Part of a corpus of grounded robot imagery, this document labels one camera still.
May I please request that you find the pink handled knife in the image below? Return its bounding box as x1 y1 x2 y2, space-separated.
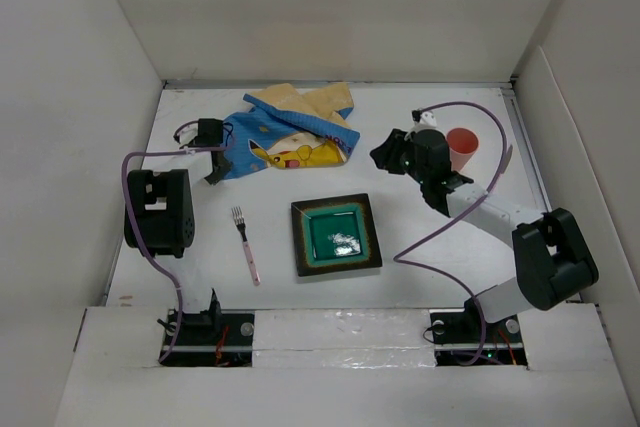
499 144 513 174

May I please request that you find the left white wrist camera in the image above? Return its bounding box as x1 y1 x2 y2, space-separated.
173 121 198 146

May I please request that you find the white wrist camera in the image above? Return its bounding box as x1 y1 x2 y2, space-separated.
173 121 198 146
411 109 437 130

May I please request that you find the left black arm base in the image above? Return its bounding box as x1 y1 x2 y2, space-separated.
157 296 255 368

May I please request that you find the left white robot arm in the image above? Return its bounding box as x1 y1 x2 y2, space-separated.
121 118 234 344

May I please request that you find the green square ceramic plate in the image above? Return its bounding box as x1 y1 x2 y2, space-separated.
291 193 383 278

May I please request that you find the blue yellow cartoon placemat cloth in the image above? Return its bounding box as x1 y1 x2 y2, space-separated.
225 82 360 180

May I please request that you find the pink plastic cup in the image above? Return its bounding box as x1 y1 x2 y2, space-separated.
446 128 479 171

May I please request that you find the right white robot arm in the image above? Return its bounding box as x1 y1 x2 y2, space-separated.
370 129 599 341

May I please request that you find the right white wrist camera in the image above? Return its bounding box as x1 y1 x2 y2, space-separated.
411 109 437 130

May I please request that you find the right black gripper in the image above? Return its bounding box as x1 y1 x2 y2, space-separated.
371 127 429 185

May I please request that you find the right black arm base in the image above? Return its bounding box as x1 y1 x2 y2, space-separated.
423 301 528 367

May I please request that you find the pink handled fork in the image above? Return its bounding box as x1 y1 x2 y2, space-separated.
231 206 261 286

